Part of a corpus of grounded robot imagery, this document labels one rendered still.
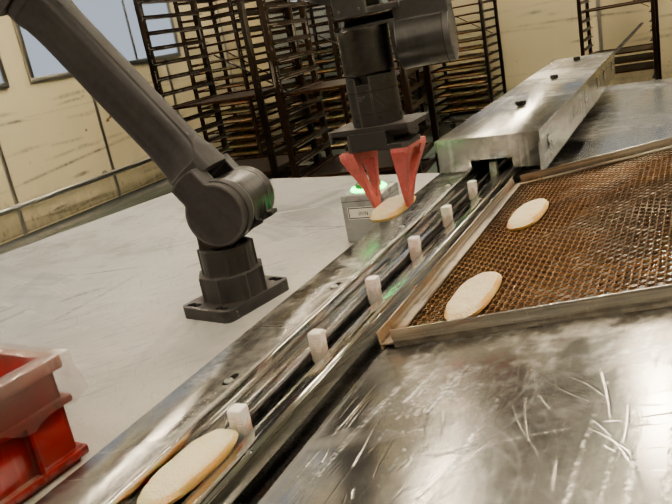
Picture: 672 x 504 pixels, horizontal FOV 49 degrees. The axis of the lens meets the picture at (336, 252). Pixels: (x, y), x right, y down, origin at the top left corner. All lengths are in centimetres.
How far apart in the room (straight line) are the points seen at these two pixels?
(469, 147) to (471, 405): 87
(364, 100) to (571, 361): 43
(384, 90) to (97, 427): 45
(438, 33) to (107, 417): 50
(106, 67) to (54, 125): 560
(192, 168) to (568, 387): 58
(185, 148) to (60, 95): 574
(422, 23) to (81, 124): 604
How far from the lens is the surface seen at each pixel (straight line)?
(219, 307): 93
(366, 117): 82
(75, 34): 97
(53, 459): 69
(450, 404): 48
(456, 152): 131
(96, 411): 79
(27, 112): 638
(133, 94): 94
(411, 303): 66
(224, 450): 57
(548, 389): 46
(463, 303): 61
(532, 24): 792
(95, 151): 682
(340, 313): 79
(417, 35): 80
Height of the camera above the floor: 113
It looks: 16 degrees down
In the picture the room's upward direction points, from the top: 11 degrees counter-clockwise
